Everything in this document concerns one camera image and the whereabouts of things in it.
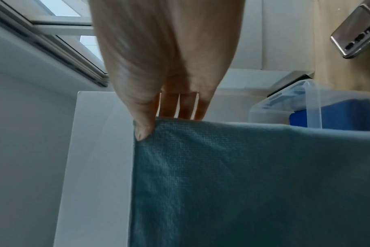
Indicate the person's right hand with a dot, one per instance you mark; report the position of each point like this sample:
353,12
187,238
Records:
166,48

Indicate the clear plastic storage box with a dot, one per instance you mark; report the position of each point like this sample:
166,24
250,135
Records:
313,96

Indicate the light blue towel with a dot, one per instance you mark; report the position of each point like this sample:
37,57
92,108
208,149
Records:
249,188

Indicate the dark blue towel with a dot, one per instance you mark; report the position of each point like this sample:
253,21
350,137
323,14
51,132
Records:
346,113

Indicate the white shelf unit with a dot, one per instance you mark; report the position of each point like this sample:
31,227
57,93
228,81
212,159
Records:
96,168

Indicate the rose gold smartphone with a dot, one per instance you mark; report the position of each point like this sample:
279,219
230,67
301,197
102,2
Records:
358,33

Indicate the grey window frame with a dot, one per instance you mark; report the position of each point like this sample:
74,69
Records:
57,41

